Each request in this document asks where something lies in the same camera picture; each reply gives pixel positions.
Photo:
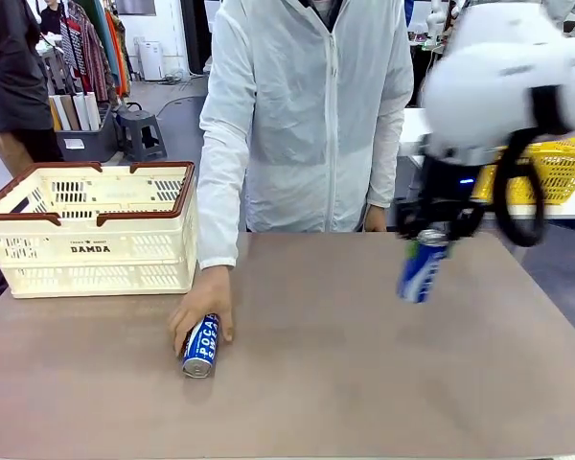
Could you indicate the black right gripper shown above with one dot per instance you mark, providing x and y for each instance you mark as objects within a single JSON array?
[{"x": 448, "y": 184}]

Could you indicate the blue white drink can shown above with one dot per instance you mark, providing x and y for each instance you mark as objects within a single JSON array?
[{"x": 421, "y": 273}]

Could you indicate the blue Pocari Sweat can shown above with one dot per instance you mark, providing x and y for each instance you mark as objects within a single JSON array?
[{"x": 200, "y": 354}]

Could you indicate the person's right forearm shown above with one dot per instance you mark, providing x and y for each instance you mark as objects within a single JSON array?
[{"x": 218, "y": 220}]

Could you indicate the person's left forearm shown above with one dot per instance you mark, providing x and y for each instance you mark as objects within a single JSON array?
[{"x": 385, "y": 163}]

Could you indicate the yellow plastic basket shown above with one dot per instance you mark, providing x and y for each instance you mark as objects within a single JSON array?
[{"x": 565, "y": 172}]

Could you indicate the cream basket with brown rim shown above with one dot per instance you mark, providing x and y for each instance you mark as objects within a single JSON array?
[{"x": 96, "y": 268}]

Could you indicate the person's left hand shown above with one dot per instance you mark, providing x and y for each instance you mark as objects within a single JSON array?
[{"x": 376, "y": 219}]

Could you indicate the person's right hand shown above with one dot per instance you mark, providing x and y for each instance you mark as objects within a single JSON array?
[{"x": 206, "y": 292}]

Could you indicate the person's white jacket torso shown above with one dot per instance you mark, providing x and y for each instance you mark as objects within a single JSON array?
[{"x": 306, "y": 120}]

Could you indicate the white robot with round joints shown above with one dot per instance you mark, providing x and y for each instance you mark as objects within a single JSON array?
[{"x": 434, "y": 21}]

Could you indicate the grey plastic stool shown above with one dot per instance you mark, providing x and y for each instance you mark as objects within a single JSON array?
[{"x": 141, "y": 120}]

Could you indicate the white air purifier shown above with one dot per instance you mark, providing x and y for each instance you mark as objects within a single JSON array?
[{"x": 150, "y": 60}]

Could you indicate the grey storage bin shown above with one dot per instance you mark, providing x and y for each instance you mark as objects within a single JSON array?
[{"x": 88, "y": 144}]

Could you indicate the orange hanging garment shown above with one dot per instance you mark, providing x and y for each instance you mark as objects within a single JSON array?
[{"x": 118, "y": 52}]

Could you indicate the white paper roll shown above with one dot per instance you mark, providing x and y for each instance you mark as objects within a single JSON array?
[
  {"x": 81, "y": 112},
  {"x": 93, "y": 110}
]

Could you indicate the brown paper roll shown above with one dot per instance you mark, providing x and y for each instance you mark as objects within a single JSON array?
[{"x": 69, "y": 112}]

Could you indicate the patterned hanging garment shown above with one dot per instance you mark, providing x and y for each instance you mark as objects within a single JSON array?
[{"x": 88, "y": 52}]

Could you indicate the yellow paper roll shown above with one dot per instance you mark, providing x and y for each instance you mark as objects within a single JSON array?
[{"x": 55, "y": 115}]

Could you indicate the distant person in black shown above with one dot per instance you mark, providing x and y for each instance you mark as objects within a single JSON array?
[{"x": 51, "y": 19}]

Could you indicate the bystander in dark clothes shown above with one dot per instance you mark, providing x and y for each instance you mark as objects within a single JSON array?
[{"x": 9, "y": 72}]

